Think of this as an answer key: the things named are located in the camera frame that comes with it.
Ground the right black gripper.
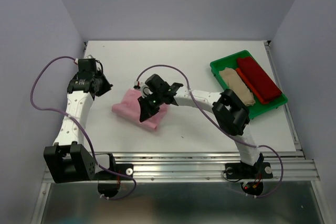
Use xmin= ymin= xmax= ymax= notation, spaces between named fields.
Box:
xmin=137 ymin=92 xmax=164 ymax=123

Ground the pink t-shirt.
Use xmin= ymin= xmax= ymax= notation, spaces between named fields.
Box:
xmin=111 ymin=89 xmax=169 ymax=132

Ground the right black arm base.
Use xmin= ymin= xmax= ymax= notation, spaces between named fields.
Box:
xmin=222 ymin=161 xmax=273 ymax=197

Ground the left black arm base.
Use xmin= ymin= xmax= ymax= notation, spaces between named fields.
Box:
xmin=93 ymin=153 xmax=137 ymax=200

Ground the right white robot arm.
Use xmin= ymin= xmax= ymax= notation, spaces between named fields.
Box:
xmin=134 ymin=74 xmax=264 ymax=177

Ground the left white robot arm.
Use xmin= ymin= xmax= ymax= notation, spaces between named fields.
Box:
xmin=44 ymin=56 xmax=113 ymax=184

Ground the rolled beige t-shirt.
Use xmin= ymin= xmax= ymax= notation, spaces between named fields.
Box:
xmin=219 ymin=68 xmax=256 ymax=106

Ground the green plastic tray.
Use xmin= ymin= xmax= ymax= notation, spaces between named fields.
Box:
xmin=210 ymin=50 xmax=288 ymax=119

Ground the rolled red t-shirt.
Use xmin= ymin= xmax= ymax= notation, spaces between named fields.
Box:
xmin=236 ymin=57 xmax=282 ymax=104

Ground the aluminium rail frame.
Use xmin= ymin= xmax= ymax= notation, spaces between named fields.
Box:
xmin=35 ymin=40 xmax=328 ymax=223

